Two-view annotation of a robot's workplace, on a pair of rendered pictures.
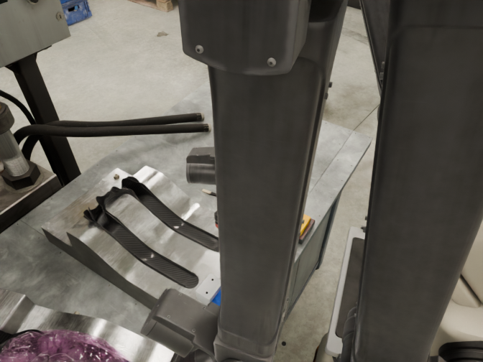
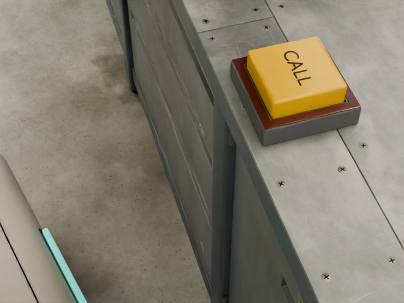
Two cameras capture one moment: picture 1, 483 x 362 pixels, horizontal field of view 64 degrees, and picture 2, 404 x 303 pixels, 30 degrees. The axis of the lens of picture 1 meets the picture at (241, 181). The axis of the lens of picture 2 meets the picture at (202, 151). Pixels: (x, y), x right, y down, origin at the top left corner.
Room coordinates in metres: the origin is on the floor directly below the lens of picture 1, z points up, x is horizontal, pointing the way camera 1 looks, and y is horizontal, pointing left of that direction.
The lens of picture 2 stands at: (0.86, -0.51, 1.25)
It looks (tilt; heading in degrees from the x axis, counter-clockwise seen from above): 51 degrees down; 131
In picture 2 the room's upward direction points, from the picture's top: straight up
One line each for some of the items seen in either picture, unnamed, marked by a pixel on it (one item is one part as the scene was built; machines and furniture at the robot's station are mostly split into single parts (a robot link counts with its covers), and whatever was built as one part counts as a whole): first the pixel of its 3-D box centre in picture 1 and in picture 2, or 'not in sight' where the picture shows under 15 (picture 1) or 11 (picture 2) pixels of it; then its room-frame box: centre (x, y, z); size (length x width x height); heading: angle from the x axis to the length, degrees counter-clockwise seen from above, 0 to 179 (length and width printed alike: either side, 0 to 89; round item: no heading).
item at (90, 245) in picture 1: (151, 233); not in sight; (0.57, 0.22, 0.87); 0.50 x 0.26 x 0.14; 58
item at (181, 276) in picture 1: (149, 226); not in sight; (0.56, 0.21, 0.92); 0.35 x 0.16 x 0.09; 58
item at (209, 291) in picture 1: (228, 304); not in sight; (0.38, 0.02, 0.89); 0.13 x 0.05 x 0.05; 57
